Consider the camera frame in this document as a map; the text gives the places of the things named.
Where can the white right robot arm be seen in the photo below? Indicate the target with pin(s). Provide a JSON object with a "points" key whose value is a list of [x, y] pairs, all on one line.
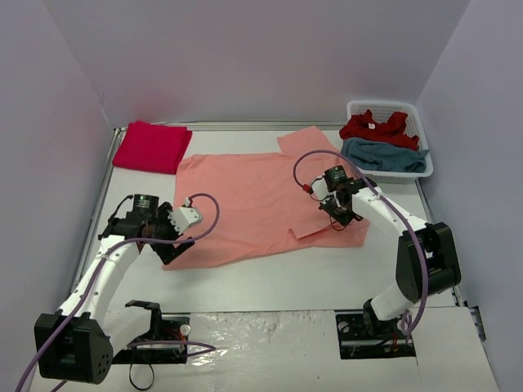
{"points": [[426, 261]]}

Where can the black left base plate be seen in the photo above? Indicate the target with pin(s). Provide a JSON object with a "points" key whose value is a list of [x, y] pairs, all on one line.
{"points": [[173, 327]]}

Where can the dark red t-shirt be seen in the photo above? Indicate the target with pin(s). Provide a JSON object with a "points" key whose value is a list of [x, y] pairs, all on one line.
{"points": [[392, 131]]}

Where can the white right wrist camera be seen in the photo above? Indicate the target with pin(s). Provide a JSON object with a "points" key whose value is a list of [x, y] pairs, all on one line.
{"points": [[318, 188]]}

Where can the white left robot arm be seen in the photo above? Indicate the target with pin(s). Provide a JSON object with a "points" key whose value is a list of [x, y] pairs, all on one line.
{"points": [[79, 341]]}

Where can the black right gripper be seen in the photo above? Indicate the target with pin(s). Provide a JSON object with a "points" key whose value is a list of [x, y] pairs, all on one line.
{"points": [[334, 208]]}

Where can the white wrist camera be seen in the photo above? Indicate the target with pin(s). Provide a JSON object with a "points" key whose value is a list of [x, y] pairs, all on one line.
{"points": [[318, 188], [185, 217]]}

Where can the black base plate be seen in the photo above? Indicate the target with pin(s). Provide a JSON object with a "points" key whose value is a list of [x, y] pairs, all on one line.
{"points": [[173, 327], [355, 342]]}

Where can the salmon pink t-shirt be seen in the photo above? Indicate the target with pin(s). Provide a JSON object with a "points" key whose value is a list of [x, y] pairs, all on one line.
{"points": [[256, 204]]}

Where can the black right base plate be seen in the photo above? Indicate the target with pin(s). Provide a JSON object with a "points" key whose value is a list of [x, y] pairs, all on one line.
{"points": [[355, 342]]}

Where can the white plastic laundry basket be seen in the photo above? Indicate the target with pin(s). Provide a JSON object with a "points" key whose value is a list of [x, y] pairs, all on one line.
{"points": [[381, 111]]}

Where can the blue-grey t-shirt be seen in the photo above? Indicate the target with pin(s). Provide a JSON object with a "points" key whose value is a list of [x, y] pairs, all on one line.
{"points": [[383, 157]]}

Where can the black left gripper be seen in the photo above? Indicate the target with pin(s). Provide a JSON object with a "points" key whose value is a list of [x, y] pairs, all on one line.
{"points": [[172, 248]]}

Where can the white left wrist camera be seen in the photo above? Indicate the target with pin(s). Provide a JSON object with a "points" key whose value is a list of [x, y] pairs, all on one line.
{"points": [[185, 217]]}

